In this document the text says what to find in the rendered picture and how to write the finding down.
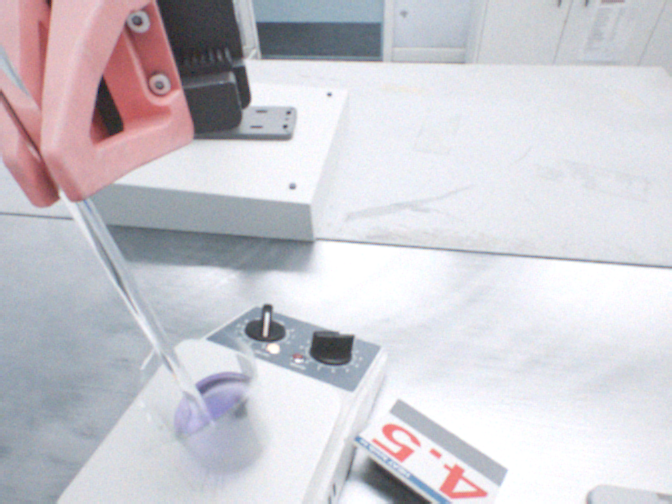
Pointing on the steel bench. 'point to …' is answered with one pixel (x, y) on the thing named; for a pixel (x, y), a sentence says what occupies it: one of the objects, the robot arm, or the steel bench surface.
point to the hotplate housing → (342, 452)
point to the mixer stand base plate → (625, 496)
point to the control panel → (295, 339)
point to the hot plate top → (123, 461)
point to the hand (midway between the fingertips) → (52, 163)
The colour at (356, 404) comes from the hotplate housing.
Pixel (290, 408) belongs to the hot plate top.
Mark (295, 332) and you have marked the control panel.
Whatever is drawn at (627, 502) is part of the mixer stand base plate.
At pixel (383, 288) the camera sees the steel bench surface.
